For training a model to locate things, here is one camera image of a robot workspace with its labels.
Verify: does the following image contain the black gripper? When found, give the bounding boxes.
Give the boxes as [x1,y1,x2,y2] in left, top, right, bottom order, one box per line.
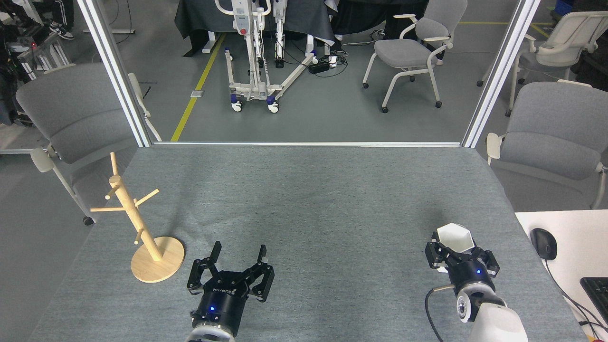
[187,241,275,337]
[424,230,500,293]

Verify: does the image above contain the white hexagonal cup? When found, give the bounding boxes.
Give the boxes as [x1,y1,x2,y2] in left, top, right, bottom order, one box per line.
[436,223,475,274]

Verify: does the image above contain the wooden cup rack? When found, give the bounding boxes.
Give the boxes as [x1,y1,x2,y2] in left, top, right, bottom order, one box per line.
[90,152,185,284]

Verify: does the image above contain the dark equipment rack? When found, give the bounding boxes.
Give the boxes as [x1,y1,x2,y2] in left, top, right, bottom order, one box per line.
[0,0,71,126]

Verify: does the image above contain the black computer mouse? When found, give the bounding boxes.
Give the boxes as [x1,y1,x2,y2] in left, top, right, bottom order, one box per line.
[530,228,558,260]

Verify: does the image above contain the white desk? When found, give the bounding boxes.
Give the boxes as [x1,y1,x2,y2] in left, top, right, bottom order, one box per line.
[515,209,608,342]

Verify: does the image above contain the black keyboard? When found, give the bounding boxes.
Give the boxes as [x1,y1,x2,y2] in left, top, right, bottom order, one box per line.
[580,277,608,328]

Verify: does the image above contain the grey office chair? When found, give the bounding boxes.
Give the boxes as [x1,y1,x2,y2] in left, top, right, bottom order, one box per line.
[485,80,608,209]
[16,63,162,226]

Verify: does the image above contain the white stand on wheels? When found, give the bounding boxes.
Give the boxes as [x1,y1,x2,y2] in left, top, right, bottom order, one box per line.
[214,0,319,114]

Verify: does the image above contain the white mesh office chair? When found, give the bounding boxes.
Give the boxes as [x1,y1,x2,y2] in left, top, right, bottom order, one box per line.
[476,10,608,117]

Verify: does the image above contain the black table cloth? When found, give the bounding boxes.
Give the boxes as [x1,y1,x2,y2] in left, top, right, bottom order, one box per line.
[174,0,336,46]

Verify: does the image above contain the person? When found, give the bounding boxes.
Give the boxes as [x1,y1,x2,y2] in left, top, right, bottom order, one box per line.
[47,0,76,40]

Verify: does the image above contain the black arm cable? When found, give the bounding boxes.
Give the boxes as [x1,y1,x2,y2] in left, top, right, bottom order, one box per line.
[425,284,456,342]

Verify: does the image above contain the black mouse cable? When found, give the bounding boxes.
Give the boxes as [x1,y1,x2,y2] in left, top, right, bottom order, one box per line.
[542,259,608,334]

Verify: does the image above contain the silver frame crossbar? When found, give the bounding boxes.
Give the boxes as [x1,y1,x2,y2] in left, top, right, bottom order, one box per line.
[151,141,464,147]

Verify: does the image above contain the silver frame post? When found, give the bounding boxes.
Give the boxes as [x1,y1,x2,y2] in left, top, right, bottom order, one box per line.
[462,0,542,149]
[76,0,152,148]

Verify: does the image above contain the grey chair with white frame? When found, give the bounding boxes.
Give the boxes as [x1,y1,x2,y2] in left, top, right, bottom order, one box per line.
[362,0,468,114]

